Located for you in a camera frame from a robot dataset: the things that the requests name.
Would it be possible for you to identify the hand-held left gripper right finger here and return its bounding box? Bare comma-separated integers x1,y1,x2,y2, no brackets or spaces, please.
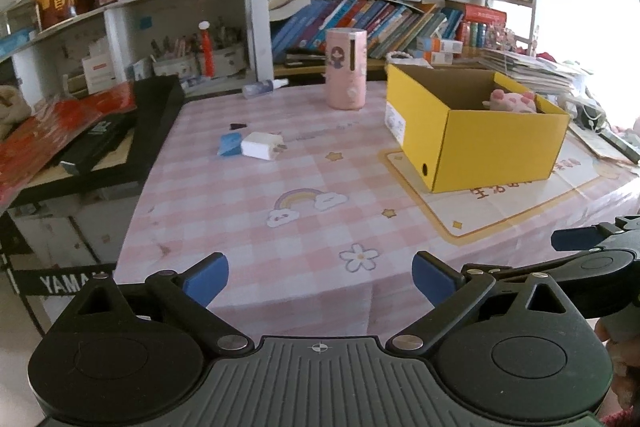
385,251,588,358

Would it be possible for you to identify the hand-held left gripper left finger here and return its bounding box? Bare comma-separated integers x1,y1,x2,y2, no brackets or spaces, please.
50,252,256,358

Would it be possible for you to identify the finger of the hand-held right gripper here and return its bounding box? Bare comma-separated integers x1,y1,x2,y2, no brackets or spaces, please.
547,248,640,319
551,216,640,252

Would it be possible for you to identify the yellow cardboard box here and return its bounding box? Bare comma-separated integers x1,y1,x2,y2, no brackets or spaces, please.
385,63,571,194

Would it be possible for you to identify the pink pig plush toy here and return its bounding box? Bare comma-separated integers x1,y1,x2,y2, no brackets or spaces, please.
482,88,538,114

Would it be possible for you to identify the person's right hand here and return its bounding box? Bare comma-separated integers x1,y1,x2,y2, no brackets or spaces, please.
594,324,640,410

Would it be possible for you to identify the yellow bordered white mat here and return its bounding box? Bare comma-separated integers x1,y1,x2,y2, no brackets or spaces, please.
382,147,631,240

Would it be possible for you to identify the black remote control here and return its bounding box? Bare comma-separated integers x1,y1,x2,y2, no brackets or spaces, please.
600,129,640,164

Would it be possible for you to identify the blue small packet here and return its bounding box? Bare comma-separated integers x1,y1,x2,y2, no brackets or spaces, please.
218,133,244,158

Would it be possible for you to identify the pink checked tablecloth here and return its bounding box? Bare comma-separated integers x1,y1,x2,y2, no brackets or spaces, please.
115,79,640,343

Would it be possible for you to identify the white charger plug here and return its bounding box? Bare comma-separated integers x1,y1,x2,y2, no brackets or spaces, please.
241,132,287,162

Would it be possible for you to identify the black keyboard case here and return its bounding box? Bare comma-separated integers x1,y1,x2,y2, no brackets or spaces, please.
0,74,186,298

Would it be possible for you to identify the stack of papers and magazines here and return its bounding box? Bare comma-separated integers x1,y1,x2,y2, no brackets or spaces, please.
477,49,583,95

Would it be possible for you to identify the flat black box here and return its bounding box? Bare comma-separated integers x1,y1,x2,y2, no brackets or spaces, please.
60,112,132,175

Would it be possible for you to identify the small spray bottle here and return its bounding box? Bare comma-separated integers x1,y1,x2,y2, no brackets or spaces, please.
242,78,290,98

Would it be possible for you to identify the colourful trinket bundle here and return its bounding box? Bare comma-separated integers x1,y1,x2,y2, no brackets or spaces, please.
482,24,516,52

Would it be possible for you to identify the pen holder with pens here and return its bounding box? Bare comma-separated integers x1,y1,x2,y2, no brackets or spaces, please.
150,32,246,80

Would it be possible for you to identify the pink cylindrical appliance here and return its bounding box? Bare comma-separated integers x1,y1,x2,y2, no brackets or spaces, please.
325,28,368,111

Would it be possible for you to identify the red tassel ornament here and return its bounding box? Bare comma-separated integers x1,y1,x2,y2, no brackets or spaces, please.
197,22,217,78

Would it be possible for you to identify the white box with red label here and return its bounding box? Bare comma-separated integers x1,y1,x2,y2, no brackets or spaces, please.
81,52,119,95

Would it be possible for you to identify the orange and white carton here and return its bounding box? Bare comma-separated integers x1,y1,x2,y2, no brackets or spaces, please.
417,38,463,54

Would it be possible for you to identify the thick red book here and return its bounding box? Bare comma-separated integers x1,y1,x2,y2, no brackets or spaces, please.
462,4,507,25

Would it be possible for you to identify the row of leaning books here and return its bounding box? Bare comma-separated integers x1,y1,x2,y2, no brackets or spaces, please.
270,0,466,62

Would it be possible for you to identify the white curved side shelf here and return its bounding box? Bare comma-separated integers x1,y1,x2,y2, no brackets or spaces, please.
0,0,251,108

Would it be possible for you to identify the white quilted pearl-handle purse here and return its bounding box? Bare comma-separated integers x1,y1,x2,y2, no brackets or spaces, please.
385,51,431,68

